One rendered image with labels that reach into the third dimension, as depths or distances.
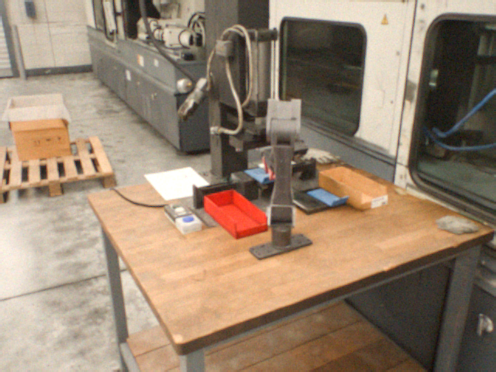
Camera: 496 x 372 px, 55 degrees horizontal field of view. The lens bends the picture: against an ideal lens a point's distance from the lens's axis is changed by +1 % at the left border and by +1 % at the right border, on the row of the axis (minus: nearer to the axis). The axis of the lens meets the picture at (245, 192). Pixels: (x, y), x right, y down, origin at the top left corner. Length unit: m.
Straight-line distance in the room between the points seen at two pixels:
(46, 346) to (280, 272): 1.61
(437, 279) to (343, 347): 0.49
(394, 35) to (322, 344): 1.33
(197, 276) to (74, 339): 1.42
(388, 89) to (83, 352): 1.89
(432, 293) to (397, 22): 1.10
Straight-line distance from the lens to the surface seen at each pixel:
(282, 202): 1.41
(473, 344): 2.08
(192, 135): 4.97
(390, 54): 2.13
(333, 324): 2.31
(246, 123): 1.79
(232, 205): 1.76
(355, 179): 1.93
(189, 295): 1.30
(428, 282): 2.14
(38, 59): 10.81
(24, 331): 2.85
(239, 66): 1.75
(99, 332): 2.70
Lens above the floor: 1.65
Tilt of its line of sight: 24 degrees down
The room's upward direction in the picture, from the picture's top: 1 degrees counter-clockwise
